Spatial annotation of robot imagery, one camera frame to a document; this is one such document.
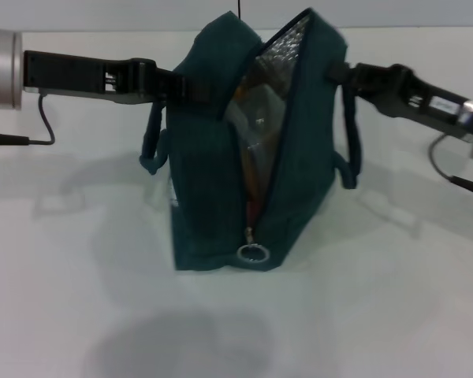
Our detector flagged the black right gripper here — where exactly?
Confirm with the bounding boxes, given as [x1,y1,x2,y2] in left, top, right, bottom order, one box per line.
[327,61,466,137]

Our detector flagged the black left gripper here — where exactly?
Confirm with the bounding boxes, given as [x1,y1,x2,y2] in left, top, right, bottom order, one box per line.
[22,50,222,106]

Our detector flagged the clear plastic blue-rimmed food container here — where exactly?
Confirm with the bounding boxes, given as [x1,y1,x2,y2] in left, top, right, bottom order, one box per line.
[225,82,287,158]

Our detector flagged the dark teal insulated lunch bag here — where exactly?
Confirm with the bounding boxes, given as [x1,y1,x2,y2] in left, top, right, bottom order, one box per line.
[139,6,359,273]

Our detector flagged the yellow banana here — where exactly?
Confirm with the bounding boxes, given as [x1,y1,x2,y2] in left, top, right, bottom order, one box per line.
[235,80,266,200]

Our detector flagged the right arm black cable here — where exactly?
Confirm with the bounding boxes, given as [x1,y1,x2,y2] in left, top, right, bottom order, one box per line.
[427,133,473,198]

